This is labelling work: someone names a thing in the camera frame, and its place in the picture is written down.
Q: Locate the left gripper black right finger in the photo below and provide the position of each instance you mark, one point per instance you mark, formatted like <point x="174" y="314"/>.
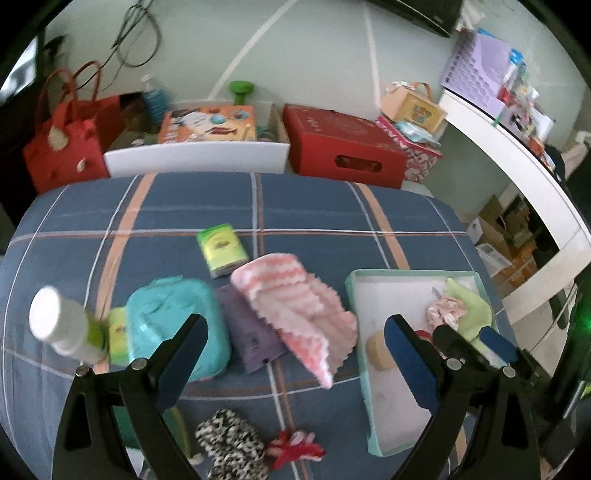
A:
<point x="450" y="378"/>

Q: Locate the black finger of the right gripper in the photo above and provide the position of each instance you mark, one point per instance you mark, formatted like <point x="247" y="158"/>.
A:
<point x="488" y="348"/>

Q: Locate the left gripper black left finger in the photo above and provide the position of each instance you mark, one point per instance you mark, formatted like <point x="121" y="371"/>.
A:
<point x="89" y="444"/>

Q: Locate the white cap green bottle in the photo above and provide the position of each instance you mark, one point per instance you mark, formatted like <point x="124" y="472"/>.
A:
<point x="67" y="327"/>

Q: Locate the leopard print scrunchie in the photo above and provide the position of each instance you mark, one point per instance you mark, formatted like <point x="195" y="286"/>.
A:
<point x="234" y="447"/>

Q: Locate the pink white striped towel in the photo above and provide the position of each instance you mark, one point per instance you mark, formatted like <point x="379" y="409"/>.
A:
<point x="306" y="313"/>

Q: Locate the red white hair bow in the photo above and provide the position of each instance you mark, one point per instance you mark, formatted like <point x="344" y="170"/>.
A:
<point x="292" y="447"/>

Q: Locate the light green cloth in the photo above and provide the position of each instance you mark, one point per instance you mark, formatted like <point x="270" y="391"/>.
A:
<point x="478" y="311"/>

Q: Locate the white desk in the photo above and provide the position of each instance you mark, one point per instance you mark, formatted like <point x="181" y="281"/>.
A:
<point x="558" y="213"/>

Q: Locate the pink floral cloth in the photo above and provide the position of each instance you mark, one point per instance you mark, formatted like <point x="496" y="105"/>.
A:
<point x="446" y="311"/>

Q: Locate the white appliance box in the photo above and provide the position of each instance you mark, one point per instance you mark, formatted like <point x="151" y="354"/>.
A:
<point x="494" y="261"/>

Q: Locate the green tissue pack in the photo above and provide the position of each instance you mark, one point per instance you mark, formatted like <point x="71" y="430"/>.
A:
<point x="222" y="250"/>
<point x="117" y="336"/>

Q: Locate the mint green tray box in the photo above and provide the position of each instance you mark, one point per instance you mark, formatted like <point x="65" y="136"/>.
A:
<point x="396" y="420"/>

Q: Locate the tan round sponge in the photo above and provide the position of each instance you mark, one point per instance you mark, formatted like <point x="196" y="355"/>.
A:
<point x="378" y="353"/>

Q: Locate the teal plastic lunch box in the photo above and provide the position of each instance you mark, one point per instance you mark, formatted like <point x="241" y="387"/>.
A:
<point x="155" y="312"/>

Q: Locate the blue plaid table cloth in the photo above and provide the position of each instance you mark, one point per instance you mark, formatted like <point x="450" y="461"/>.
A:
<point x="97" y="242"/>

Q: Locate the purple cloth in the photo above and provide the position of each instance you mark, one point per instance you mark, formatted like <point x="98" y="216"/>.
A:
<point x="255" y="342"/>

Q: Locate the patterned red white basket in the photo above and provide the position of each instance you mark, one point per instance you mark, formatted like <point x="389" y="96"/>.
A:
<point x="421" y="158"/>

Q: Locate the yellow gift bag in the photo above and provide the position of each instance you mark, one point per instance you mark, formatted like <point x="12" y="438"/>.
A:
<point x="413" y="103"/>

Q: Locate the red cardboard box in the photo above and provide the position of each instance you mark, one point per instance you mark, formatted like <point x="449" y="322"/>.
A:
<point x="333" y="145"/>

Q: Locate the purple file rack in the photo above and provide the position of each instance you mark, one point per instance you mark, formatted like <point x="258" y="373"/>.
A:
<point x="476" y="70"/>

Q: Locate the white foam board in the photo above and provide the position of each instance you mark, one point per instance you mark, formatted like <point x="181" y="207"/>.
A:
<point x="208" y="156"/>

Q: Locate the red felt handbag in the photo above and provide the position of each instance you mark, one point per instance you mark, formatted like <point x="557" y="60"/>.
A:
<point x="69" y="147"/>

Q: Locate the orange game box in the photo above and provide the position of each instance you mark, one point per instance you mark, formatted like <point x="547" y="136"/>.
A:
<point x="209" y="123"/>

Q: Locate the blue water bottle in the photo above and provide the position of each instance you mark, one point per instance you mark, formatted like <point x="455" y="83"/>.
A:
<point x="154" y="98"/>

